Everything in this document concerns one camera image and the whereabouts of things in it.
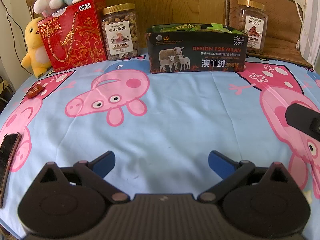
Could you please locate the green snack pouch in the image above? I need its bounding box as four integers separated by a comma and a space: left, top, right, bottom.
207, 23, 231, 33
160, 23, 201, 33

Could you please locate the black smartphone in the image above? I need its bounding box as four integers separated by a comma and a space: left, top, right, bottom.
0, 133, 22, 208

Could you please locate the blue cartoon pig tablecloth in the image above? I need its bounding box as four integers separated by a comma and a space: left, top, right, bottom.
1, 55, 319, 239

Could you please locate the brown chair cushion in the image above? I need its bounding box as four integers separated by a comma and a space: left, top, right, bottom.
226, 0, 312, 68

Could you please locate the clear jar on chair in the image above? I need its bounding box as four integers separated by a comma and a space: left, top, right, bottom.
237, 0, 268, 54

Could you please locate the small red snack packet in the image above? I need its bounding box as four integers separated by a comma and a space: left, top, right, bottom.
26, 84, 44, 99

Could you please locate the black sheep print box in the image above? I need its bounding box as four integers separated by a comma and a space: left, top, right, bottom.
145, 23, 248, 74

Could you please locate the yellow plush duck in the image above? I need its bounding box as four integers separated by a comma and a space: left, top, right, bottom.
21, 17, 52, 78

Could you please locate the red gift bag gold pattern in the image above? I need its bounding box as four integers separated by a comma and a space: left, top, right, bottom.
37, 0, 107, 73

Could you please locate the nut jar gold lid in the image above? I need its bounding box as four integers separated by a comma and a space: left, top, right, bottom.
101, 3, 139, 61

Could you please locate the white power cable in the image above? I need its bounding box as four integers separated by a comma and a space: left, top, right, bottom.
285, 0, 315, 63

